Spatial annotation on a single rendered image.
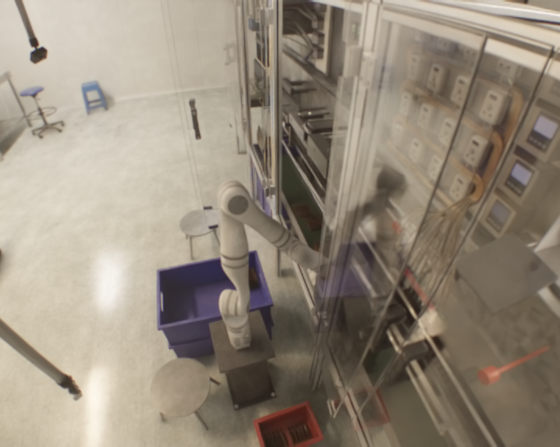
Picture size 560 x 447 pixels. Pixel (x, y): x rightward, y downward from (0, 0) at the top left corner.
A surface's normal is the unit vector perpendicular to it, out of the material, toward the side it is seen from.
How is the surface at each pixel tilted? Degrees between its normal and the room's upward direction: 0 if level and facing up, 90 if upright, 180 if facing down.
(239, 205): 77
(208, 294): 0
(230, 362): 0
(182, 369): 0
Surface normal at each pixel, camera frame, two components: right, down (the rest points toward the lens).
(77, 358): 0.00, -0.74
